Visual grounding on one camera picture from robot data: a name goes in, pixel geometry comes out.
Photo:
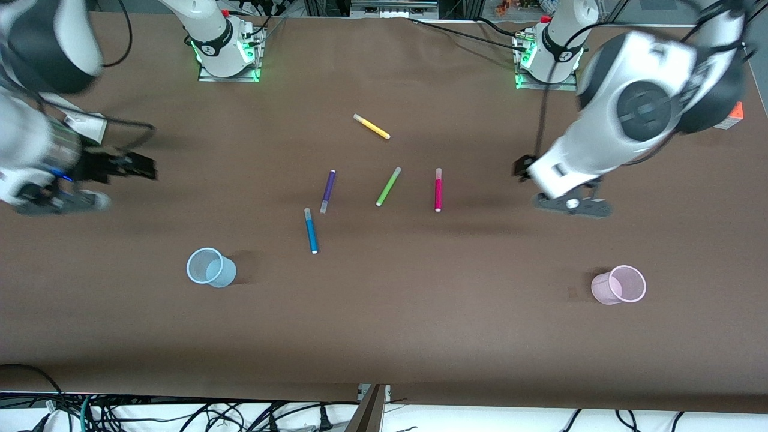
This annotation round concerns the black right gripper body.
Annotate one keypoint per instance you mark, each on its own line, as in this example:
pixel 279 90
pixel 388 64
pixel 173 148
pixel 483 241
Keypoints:
pixel 96 166

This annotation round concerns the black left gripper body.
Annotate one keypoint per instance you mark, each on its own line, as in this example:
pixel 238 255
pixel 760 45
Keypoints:
pixel 522 167

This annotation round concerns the pink marker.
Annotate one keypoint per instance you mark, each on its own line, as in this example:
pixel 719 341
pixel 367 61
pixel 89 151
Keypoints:
pixel 438 189

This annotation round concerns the blue marker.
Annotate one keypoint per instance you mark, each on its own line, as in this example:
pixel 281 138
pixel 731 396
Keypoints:
pixel 311 231

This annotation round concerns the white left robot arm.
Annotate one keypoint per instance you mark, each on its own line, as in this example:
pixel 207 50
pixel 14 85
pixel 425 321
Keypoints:
pixel 642 108

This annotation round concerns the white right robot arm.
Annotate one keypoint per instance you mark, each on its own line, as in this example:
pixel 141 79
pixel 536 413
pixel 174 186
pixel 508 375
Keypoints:
pixel 54 36

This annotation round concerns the white desk lamp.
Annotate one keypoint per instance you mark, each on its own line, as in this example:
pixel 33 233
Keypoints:
pixel 87 126

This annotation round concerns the light blue plastic cup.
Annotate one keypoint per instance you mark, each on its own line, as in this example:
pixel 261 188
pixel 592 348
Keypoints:
pixel 211 267

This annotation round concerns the green marker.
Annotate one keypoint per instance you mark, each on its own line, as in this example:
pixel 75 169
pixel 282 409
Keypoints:
pixel 388 186

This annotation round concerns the light pink plastic cup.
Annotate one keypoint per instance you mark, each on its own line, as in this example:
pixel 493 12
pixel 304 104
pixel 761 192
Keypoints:
pixel 619 285

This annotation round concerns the yellow marker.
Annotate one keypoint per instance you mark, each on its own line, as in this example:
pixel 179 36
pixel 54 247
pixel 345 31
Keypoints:
pixel 372 126

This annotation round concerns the purple marker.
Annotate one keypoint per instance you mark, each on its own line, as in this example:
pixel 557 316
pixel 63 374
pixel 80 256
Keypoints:
pixel 327 191

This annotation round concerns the colourful puzzle cube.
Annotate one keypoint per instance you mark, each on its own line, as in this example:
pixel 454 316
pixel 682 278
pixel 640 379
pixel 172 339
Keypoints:
pixel 733 117

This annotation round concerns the brown table support beam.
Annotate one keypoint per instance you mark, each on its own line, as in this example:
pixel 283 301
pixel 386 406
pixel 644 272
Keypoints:
pixel 366 414

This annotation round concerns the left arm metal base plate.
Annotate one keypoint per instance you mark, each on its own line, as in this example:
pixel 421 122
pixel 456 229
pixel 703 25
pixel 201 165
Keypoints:
pixel 521 78

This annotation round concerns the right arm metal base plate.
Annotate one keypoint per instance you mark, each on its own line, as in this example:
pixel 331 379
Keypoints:
pixel 255 60

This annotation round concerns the aluminium frame rail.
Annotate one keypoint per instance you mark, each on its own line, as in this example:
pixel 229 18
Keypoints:
pixel 393 6

